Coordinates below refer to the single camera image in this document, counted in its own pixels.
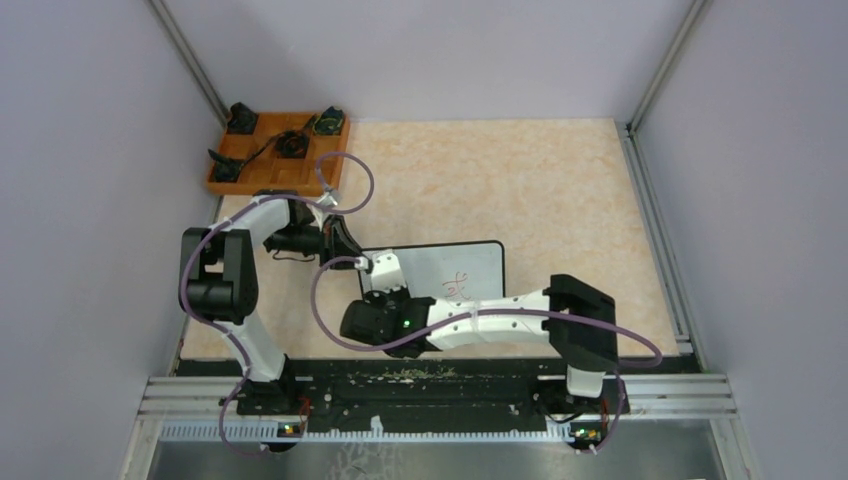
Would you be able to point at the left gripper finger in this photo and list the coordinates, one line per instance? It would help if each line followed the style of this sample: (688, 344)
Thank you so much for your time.
(332, 260)
(340, 241)

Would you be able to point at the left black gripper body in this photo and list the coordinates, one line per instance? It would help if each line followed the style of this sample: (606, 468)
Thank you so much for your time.
(302, 239)

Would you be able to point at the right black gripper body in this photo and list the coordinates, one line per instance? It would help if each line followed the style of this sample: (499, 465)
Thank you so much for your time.
(393, 298)

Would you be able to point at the white whiteboard with black frame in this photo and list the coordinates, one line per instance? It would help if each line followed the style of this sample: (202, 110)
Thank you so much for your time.
(459, 271)

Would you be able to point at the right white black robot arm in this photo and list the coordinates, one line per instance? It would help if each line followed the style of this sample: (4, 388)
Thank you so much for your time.
(569, 315)

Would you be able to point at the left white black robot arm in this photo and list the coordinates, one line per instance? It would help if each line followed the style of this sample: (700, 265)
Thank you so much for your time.
(219, 284)

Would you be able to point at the orange wooden divided tray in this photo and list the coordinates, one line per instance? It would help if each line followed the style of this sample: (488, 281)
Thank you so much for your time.
(263, 170)

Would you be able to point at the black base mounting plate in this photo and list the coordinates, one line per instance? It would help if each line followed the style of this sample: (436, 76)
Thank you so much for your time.
(440, 396)

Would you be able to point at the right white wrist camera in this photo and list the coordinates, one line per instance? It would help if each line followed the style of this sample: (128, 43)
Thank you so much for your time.
(383, 272)

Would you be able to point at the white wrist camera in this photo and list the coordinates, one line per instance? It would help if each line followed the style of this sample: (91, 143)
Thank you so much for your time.
(329, 200)
(383, 272)

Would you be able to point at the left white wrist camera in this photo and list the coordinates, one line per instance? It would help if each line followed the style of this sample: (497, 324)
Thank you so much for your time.
(329, 200)

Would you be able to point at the aluminium rail frame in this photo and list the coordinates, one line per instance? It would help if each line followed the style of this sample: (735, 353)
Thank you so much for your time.
(192, 409)

